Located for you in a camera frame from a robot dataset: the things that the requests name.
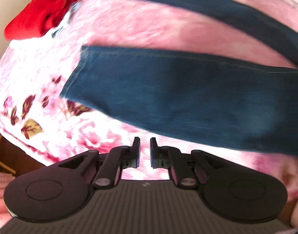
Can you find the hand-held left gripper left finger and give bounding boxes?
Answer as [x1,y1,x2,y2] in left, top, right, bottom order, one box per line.
[57,137,141,190]

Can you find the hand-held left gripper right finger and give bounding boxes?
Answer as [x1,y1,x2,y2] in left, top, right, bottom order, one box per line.
[149,137,233,190]

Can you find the pink floral bedsheet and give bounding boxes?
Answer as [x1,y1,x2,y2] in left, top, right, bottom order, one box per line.
[0,0,298,227]

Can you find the dark blue jeans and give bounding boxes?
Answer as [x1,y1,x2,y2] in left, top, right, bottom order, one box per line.
[59,0,298,158]

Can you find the red cloth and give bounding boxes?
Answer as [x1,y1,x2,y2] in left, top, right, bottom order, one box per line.
[4,0,78,41]

